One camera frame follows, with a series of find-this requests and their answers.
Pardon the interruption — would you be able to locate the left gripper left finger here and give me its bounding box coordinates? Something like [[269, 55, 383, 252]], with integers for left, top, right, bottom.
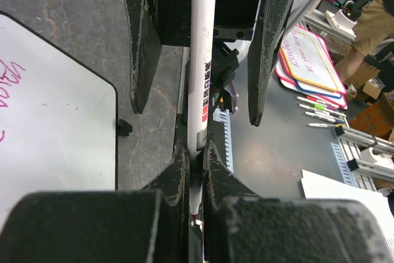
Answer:
[[1, 143, 190, 262]]

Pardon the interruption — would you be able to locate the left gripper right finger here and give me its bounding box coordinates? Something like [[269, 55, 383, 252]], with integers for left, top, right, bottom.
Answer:
[[203, 141, 393, 262]]

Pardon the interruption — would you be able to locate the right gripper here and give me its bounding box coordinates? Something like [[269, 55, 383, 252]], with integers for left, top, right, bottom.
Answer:
[[123, 0, 293, 127]]

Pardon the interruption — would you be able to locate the white marker pen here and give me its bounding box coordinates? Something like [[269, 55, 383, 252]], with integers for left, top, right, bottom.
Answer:
[[187, 0, 215, 217]]

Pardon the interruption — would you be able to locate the small whiteboard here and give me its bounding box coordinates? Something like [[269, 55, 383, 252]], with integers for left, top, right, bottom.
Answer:
[[1, 13, 119, 222]]

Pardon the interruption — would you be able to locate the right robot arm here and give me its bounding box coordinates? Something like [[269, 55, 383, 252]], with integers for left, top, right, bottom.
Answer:
[[124, 0, 294, 125]]

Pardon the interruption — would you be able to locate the pink framed whiteboard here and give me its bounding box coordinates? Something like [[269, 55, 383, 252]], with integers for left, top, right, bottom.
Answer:
[[275, 60, 348, 110]]

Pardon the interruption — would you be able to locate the yellow framed whiteboard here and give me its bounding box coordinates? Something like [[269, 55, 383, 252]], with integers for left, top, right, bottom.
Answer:
[[279, 26, 346, 95]]

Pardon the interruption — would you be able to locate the blue framed whiteboard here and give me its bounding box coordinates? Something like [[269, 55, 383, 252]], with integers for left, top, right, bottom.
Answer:
[[293, 79, 342, 99]]

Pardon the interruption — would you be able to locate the white paper sheet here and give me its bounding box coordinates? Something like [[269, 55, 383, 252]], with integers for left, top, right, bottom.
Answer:
[[300, 170, 393, 253]]

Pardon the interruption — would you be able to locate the green capped marker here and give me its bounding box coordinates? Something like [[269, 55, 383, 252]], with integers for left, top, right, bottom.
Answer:
[[296, 97, 335, 111]]

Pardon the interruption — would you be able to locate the yellow capped marker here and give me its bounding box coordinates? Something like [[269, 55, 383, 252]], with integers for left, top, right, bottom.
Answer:
[[307, 123, 344, 128]]

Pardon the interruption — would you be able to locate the blue capped marker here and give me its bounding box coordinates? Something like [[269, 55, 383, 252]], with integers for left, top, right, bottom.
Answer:
[[304, 111, 345, 124]]

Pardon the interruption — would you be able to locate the purple capped marker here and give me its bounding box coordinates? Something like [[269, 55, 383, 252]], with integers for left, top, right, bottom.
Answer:
[[298, 104, 347, 118]]

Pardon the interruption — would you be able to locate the seated person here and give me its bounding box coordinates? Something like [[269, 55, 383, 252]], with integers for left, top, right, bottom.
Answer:
[[336, 0, 393, 82]]

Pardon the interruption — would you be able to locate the cardboard box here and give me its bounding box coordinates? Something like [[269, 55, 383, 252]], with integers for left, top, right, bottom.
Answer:
[[347, 59, 394, 140]]

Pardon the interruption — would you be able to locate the white cable duct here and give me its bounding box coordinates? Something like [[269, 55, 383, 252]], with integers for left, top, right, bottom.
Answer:
[[213, 108, 234, 173]]

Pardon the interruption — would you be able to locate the outer aluminium frame rail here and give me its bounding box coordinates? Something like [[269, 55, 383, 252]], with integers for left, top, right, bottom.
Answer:
[[333, 125, 393, 191]]

